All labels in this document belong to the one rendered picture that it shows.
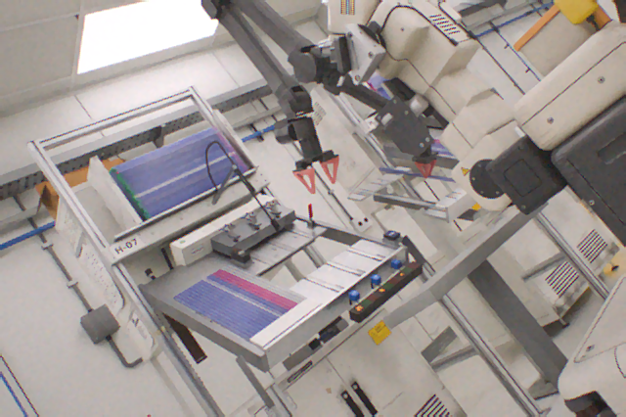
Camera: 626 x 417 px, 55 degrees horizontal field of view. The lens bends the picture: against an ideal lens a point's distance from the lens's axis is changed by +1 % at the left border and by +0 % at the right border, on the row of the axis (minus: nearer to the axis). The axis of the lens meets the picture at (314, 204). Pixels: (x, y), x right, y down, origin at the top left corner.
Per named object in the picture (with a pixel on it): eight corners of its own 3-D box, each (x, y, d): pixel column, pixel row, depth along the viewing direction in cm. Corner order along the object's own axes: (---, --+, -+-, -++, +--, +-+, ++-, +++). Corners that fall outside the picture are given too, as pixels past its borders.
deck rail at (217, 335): (270, 369, 173) (266, 352, 171) (265, 373, 172) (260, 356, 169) (146, 297, 222) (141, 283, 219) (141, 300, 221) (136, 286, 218)
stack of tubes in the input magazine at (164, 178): (250, 170, 256) (214, 122, 260) (148, 219, 225) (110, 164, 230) (241, 184, 266) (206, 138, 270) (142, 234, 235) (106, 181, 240)
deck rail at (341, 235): (409, 261, 214) (408, 247, 211) (406, 263, 213) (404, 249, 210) (279, 220, 263) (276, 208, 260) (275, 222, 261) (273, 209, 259)
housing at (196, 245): (282, 226, 259) (276, 197, 253) (190, 280, 230) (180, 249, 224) (270, 222, 265) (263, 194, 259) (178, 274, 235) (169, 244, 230)
